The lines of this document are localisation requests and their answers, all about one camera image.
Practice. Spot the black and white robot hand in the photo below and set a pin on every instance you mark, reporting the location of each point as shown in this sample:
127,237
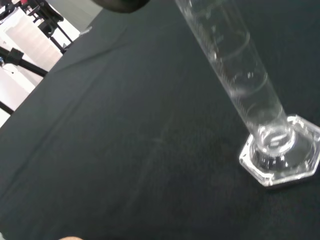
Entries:
120,6

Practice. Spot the black tripod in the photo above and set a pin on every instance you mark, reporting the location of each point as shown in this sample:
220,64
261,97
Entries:
22,62

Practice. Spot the black cloth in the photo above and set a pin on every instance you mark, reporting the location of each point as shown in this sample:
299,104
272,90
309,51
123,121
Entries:
125,137

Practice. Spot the person's hand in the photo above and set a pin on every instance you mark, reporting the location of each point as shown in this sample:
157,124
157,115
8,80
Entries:
71,238

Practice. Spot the black camera stand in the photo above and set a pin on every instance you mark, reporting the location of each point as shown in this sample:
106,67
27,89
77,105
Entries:
50,25

